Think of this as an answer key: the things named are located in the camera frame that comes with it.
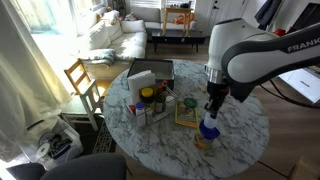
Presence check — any grey throw blanket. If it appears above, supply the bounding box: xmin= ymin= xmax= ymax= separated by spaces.
xmin=78 ymin=48 xmax=116 ymax=67

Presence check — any patterned floor mat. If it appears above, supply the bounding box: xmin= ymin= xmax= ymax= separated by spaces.
xmin=91 ymin=119 xmax=118 ymax=155

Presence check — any brown cardboard box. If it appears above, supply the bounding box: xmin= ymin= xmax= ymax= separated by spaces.
xmin=287 ymin=155 xmax=320 ymax=180

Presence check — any wooden chair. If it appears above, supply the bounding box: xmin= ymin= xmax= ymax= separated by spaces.
xmin=60 ymin=81 xmax=105 ymax=132
xmin=63 ymin=58 xmax=113 ymax=98

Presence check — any dark cardboard box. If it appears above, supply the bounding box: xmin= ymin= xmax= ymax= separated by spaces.
xmin=126 ymin=58 xmax=175 ymax=91

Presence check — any orange toy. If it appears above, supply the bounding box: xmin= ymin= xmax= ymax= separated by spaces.
xmin=172 ymin=12 xmax=196 ymax=26

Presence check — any red round object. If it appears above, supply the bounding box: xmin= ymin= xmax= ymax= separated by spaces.
xmin=273 ymin=28 xmax=287 ymax=37

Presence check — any white drawer cabinet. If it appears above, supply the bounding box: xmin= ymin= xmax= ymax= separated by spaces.
xmin=277 ymin=65 xmax=320 ymax=105

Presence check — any white napkin stack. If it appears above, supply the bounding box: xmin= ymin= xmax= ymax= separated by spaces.
xmin=127 ymin=69 xmax=157 ymax=105

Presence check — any glass shaker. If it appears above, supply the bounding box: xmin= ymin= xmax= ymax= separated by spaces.
xmin=145 ymin=107 xmax=155 ymax=125

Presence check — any white door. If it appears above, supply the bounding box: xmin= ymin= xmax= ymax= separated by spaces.
xmin=194 ymin=0 xmax=250 ymax=38

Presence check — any clear condiment caddy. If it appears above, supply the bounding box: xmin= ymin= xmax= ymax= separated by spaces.
xmin=122 ymin=84 xmax=179 ymax=127

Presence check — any white bottle blue cap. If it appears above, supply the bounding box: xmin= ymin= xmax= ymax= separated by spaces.
xmin=134 ymin=101 xmax=147 ymax=128

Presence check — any red-cap sauce bottle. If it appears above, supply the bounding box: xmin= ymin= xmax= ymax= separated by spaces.
xmin=161 ymin=79 xmax=169 ymax=98

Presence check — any cream curtain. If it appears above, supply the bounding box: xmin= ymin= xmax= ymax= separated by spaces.
xmin=0 ymin=0 xmax=73 ymax=164

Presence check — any dark hanging jacket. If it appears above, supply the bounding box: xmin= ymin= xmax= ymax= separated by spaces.
xmin=254 ymin=0 xmax=283 ymax=26

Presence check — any grey upholstered chair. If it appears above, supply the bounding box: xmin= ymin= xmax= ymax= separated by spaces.
xmin=6 ymin=152 xmax=128 ymax=180

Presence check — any bowl with blue lid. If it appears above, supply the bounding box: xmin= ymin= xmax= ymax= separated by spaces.
xmin=196 ymin=119 xmax=222 ymax=145

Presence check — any wooden side table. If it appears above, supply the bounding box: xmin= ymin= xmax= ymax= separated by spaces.
xmin=161 ymin=6 xmax=194 ymax=37

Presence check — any dark glass bottle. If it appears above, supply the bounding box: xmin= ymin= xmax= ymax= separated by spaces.
xmin=154 ymin=85 xmax=166 ymax=115

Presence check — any white round disc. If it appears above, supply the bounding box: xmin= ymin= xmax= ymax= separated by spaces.
xmin=35 ymin=142 xmax=51 ymax=159

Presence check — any yellow-lid jar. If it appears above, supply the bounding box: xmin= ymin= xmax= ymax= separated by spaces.
xmin=139 ymin=87 xmax=156 ymax=105

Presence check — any clear plastic storage bin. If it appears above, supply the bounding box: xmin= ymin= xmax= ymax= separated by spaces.
xmin=19 ymin=115 xmax=85 ymax=171

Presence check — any National Geographic book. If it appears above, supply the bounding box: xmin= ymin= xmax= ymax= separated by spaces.
xmin=174 ymin=99 xmax=200 ymax=129

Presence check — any clear plastic measuring scoop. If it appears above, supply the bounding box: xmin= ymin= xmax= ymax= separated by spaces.
xmin=202 ymin=111 xmax=218 ymax=130

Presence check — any black coffee table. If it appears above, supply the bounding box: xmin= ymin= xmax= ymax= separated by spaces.
xmin=151 ymin=28 xmax=206 ymax=54

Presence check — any patterned cushion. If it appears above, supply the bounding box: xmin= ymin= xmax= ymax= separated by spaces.
xmin=123 ymin=12 xmax=144 ymax=22

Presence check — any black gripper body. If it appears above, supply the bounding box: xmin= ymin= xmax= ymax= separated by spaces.
xmin=206 ymin=81 xmax=232 ymax=105

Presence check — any white sofa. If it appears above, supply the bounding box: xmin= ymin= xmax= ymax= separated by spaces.
xmin=78 ymin=6 xmax=198 ymax=80

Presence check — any dark potted plant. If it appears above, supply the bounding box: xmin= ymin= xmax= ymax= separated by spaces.
xmin=112 ymin=0 xmax=128 ymax=18

